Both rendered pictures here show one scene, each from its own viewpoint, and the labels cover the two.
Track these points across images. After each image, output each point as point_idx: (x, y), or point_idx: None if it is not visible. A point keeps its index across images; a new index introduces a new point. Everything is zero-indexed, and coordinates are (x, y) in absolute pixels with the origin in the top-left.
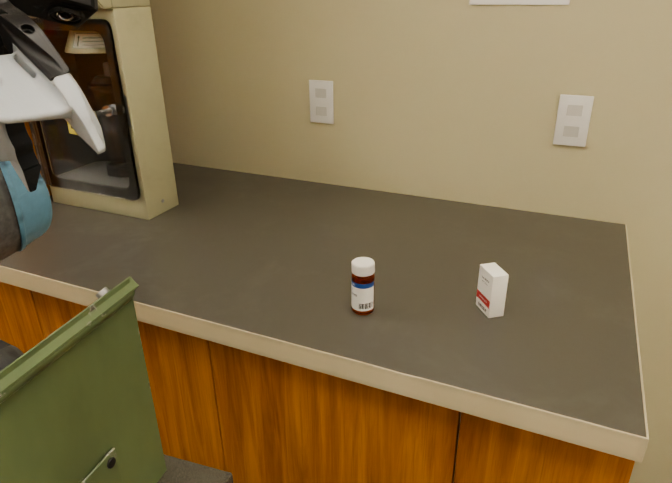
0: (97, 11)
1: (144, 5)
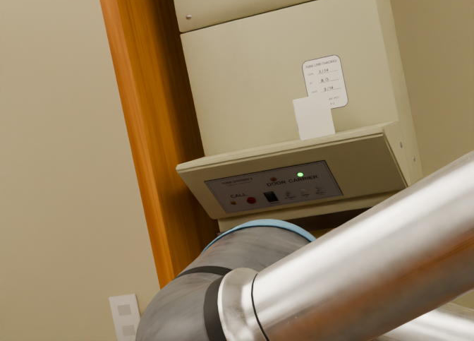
0: (384, 195)
1: (421, 176)
